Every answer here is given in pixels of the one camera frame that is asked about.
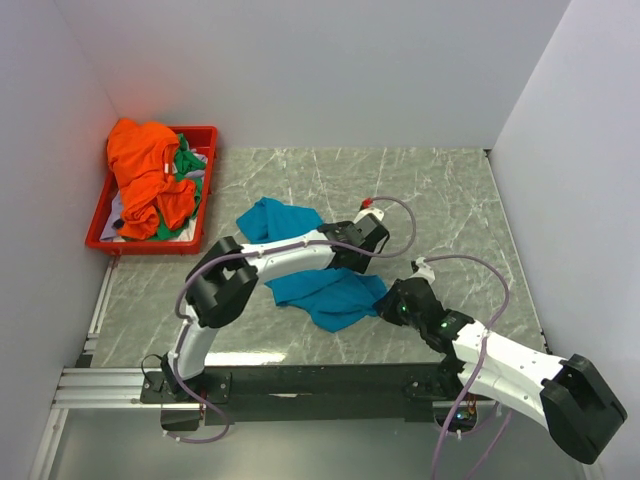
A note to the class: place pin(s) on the green t shirt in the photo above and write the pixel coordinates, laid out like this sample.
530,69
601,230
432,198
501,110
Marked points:
188,164

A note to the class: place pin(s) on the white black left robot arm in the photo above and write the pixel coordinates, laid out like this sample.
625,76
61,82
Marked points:
218,288

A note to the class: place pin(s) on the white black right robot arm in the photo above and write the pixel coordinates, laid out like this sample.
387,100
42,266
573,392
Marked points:
568,397

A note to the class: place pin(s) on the blue t shirt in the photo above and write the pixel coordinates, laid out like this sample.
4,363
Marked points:
334,298

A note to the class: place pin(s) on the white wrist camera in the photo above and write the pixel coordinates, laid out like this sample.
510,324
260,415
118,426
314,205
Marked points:
367,208
421,269

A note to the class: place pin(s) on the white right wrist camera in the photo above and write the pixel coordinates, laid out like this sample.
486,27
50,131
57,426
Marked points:
421,269

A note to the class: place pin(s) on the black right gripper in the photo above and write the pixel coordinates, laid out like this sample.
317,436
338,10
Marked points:
385,306

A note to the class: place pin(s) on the orange t shirt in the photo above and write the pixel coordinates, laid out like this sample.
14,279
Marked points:
141,157

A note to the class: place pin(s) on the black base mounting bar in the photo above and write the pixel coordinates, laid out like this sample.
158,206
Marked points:
304,393

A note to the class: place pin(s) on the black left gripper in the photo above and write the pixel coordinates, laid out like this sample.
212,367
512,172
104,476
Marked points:
361,266

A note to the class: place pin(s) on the red plastic bin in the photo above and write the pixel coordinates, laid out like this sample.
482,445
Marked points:
201,138

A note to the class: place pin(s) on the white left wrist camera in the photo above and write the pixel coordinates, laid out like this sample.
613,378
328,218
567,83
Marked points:
367,208

